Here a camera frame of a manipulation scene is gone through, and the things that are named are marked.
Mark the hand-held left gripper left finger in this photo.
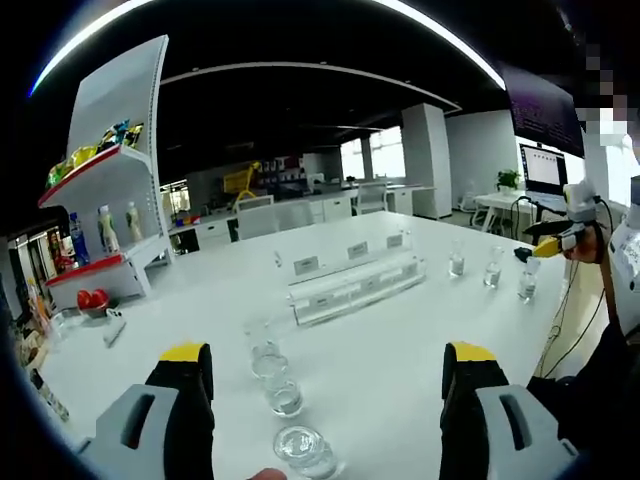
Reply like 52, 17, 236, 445
74, 341, 217, 480

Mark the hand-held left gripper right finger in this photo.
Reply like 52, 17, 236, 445
439, 341, 581, 480

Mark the clear chemical reagent bottle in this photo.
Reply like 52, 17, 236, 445
272, 424, 340, 480
482, 245, 506, 289
448, 239, 467, 279
242, 318, 290, 380
516, 256, 542, 304
263, 368, 305, 419

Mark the clear acrylic reagent rack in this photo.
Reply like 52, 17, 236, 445
286, 231, 430, 327

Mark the white drink bottle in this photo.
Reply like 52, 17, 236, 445
96, 205, 121, 257
124, 200, 146, 245

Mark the blue drink bottle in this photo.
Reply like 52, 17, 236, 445
68, 211, 92, 268

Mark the person's right hand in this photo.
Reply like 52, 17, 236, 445
563, 223, 610, 265

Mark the open laptop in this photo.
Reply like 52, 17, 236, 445
518, 143, 570, 210

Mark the white side desk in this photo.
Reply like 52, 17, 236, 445
471, 191, 544, 237

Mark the white chest device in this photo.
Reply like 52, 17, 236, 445
606, 174, 640, 321

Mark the green potted plant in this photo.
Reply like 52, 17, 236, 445
495, 169, 523, 195

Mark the person's dark clothing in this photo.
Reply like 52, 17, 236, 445
527, 319, 640, 480

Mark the white remote control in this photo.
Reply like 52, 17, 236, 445
102, 308, 128, 348

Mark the white mesh chair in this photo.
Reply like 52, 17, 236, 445
235, 194, 277, 242
356, 181, 390, 217

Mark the white cabinet counter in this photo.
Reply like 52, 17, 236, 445
168, 183, 437, 249

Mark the yellow shopping cart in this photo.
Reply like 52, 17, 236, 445
222, 160, 263, 202

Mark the white store shelf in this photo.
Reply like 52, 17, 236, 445
37, 33, 177, 312

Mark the row of snack packets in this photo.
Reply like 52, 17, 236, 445
45, 118, 145, 190

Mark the brown shoulder strap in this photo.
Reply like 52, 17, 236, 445
599, 247, 626, 337

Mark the black cable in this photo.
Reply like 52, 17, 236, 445
541, 259, 609, 380

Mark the dark wall monitor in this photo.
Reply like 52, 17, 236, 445
502, 62, 587, 159

